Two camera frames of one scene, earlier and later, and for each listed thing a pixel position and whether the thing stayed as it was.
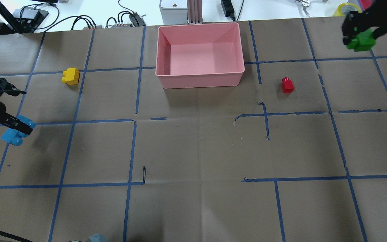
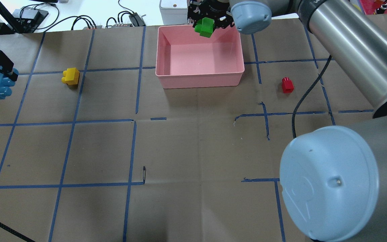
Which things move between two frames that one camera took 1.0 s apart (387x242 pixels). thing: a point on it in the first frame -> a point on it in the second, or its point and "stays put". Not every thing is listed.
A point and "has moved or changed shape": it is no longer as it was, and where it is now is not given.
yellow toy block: (71, 76) stays put
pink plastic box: (202, 55) stays put
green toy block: (364, 41) has moved or changed shape
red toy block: (288, 86) stays put
